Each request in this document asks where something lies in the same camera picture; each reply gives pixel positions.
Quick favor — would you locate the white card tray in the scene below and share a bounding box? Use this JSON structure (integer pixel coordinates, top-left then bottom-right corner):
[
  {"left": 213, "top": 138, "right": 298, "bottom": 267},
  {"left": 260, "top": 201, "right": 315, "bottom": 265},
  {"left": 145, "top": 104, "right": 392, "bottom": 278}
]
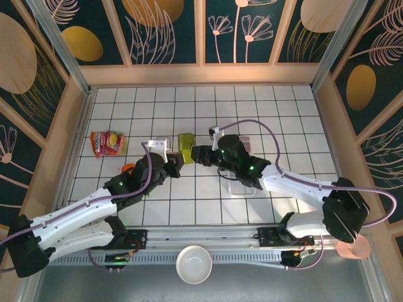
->
[{"left": 227, "top": 134, "right": 256, "bottom": 197}]

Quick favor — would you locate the orange snack packet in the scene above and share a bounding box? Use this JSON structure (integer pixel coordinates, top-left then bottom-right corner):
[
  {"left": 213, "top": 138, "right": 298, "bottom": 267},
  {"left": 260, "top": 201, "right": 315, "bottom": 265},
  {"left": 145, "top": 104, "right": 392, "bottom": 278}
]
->
[{"left": 89, "top": 130, "right": 128, "bottom": 159}]

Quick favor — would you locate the black controller board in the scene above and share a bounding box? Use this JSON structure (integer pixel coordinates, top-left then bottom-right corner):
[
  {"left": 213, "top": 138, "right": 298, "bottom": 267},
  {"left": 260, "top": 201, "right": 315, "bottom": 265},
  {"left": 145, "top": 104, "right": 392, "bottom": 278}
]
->
[
  {"left": 105, "top": 251, "right": 130, "bottom": 272},
  {"left": 281, "top": 248, "right": 317, "bottom": 271}
]

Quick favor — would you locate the white bowl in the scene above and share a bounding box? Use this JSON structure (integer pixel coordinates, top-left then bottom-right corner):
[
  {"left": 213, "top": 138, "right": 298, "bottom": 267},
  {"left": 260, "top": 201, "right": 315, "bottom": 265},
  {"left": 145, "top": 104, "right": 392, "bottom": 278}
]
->
[{"left": 175, "top": 245, "right": 213, "bottom": 286}]

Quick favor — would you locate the pink plastic cup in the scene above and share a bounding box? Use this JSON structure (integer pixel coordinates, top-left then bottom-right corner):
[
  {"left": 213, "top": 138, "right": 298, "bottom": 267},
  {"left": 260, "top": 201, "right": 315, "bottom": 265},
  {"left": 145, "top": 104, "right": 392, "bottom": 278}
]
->
[{"left": 336, "top": 235, "right": 372, "bottom": 260}]

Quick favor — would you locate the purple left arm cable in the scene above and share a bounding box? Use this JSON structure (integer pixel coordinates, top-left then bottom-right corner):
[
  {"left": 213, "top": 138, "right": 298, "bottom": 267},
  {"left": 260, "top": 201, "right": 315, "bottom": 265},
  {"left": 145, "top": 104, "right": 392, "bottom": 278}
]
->
[{"left": 0, "top": 142, "right": 156, "bottom": 273}]

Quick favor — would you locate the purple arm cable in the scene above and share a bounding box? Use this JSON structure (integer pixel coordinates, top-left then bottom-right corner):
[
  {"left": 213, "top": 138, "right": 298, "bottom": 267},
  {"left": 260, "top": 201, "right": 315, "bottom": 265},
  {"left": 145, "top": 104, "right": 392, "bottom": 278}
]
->
[
  {"left": 0, "top": 142, "right": 156, "bottom": 273},
  {"left": 219, "top": 119, "right": 398, "bottom": 272}
]

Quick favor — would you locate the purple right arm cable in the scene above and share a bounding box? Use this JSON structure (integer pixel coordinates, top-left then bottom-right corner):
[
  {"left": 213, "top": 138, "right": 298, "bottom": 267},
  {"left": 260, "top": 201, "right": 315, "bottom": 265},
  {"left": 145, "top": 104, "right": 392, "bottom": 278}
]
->
[{"left": 219, "top": 119, "right": 398, "bottom": 272}]

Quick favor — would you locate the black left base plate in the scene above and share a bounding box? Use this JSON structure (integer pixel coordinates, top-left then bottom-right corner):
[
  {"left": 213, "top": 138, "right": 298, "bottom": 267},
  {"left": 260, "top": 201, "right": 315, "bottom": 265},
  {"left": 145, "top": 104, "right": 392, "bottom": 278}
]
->
[{"left": 124, "top": 228, "right": 149, "bottom": 250}]

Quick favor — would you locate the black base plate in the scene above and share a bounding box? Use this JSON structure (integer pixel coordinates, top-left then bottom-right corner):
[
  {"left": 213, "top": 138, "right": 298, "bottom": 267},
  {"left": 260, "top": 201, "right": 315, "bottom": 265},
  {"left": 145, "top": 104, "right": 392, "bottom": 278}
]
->
[
  {"left": 124, "top": 228, "right": 149, "bottom": 250},
  {"left": 257, "top": 226, "right": 315, "bottom": 248}
]

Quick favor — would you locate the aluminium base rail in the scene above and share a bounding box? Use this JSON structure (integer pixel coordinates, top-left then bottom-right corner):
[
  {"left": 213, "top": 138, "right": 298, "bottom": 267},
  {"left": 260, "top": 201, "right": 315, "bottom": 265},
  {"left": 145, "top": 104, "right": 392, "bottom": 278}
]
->
[{"left": 52, "top": 223, "right": 375, "bottom": 252}]

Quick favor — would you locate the grey slotted cable duct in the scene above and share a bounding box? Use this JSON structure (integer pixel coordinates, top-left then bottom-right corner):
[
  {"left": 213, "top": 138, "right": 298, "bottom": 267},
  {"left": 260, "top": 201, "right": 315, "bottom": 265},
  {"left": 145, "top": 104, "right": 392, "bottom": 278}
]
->
[{"left": 47, "top": 250, "right": 284, "bottom": 268}]

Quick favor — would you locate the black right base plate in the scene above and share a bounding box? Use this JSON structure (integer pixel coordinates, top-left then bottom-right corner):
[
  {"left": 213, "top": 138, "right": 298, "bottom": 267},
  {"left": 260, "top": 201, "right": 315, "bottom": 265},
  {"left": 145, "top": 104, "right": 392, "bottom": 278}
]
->
[{"left": 257, "top": 226, "right": 315, "bottom": 248}]

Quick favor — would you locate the aluminium corner post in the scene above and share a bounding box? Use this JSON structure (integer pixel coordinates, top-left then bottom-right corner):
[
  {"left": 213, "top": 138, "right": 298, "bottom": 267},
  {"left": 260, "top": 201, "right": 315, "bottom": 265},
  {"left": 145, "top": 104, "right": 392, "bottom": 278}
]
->
[
  {"left": 25, "top": 0, "right": 93, "bottom": 95},
  {"left": 310, "top": 0, "right": 368, "bottom": 92}
]

